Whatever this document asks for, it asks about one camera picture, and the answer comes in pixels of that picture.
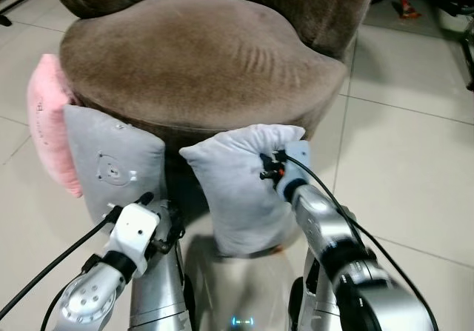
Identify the plain grey pillow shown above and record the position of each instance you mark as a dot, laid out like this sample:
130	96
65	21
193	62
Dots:
229	190

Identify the grey pillow with bear print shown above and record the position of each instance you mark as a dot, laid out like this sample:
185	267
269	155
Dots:
111	161

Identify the pink pillow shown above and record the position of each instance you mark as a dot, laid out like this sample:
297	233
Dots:
48	124

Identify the brown round velvet sofa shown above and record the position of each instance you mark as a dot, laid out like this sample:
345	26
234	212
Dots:
200	57

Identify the silver left robot leg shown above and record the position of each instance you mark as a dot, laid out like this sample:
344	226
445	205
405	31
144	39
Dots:
155	294

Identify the silver robot leg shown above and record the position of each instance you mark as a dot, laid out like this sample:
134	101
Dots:
315	309
155	294

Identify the silver right robot leg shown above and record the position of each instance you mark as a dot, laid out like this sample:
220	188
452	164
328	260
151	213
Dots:
315	309

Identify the black metal stand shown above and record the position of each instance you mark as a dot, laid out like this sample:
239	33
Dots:
469	49

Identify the orange snack packet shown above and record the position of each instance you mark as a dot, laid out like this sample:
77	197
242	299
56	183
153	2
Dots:
406	7

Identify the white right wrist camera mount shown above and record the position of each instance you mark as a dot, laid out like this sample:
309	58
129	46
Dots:
298	161

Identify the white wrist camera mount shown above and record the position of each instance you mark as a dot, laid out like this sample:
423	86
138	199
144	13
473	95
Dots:
298	161
133	231

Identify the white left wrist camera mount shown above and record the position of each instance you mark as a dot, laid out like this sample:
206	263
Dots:
133	231

